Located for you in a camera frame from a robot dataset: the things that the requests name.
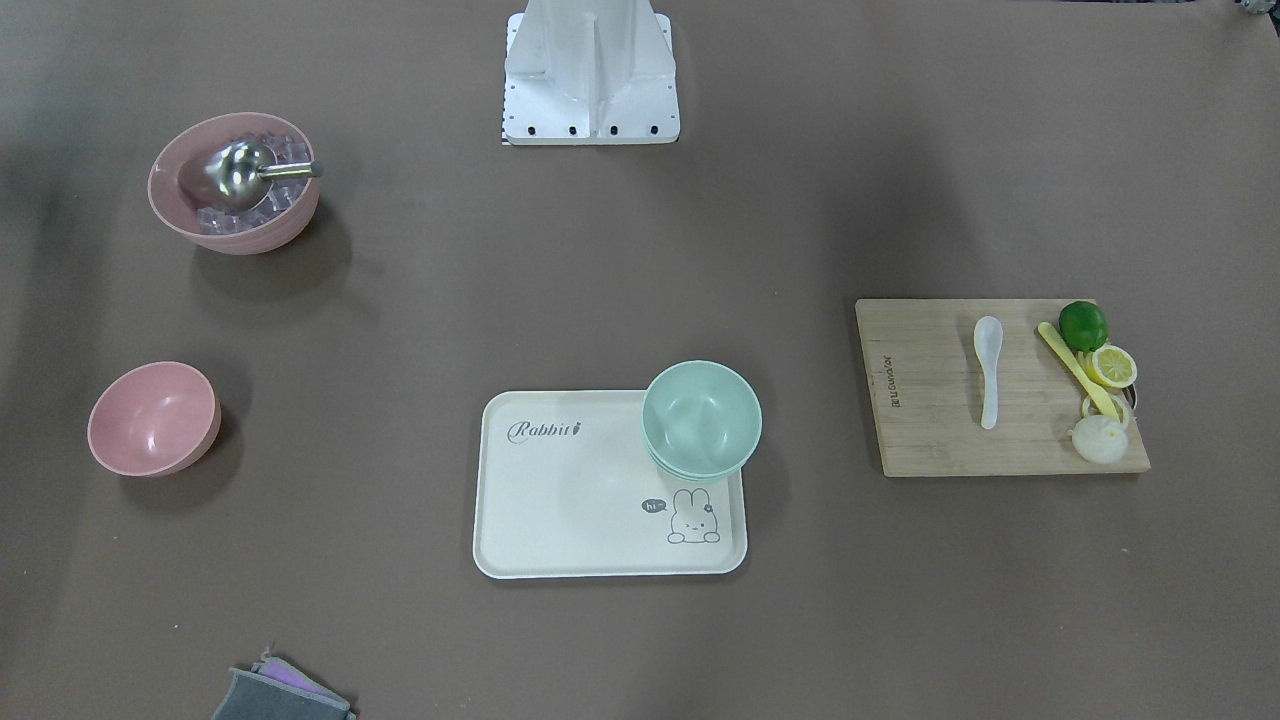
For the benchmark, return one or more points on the cream rabbit tray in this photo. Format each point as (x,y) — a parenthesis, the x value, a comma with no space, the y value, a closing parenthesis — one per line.
(567,489)

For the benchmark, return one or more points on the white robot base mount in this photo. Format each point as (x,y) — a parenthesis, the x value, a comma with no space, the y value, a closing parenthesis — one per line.
(582,73)

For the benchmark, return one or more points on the bamboo cutting board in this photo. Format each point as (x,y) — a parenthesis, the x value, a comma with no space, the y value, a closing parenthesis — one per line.
(925,386)

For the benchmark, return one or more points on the green lime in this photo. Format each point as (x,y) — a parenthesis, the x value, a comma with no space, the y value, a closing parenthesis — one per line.
(1083,326)

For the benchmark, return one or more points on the lemon slice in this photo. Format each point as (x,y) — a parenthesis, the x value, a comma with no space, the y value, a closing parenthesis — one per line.
(1120,404)

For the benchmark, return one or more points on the green bowl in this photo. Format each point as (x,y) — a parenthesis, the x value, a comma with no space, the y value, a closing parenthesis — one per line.
(701,421)

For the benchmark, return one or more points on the white steamed bun toy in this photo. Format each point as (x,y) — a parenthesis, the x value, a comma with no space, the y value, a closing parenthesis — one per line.
(1099,439)

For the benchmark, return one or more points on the small pink bowl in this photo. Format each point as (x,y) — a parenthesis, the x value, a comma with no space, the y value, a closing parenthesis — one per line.
(155,420)

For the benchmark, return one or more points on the metal ice scoop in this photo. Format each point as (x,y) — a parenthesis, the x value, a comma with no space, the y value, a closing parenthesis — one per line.
(239,176)

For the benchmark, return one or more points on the yellow plastic knife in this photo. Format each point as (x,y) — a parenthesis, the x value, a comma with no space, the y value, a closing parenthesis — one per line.
(1102,401)

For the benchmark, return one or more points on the clear ice cubes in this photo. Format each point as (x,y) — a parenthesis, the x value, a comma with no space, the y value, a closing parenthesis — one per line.
(283,194)

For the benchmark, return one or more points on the grey cleaning cloth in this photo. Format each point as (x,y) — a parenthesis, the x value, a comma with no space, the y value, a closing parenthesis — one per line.
(273,688)

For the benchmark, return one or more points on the lemon half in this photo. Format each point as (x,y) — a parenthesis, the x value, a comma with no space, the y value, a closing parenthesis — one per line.
(1110,366)

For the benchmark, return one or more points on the white ceramic spoon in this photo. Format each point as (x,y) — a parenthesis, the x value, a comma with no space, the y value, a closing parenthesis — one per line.
(988,341)

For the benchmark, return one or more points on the large pink bowl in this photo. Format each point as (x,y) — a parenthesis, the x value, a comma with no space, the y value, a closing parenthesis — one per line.
(176,209)

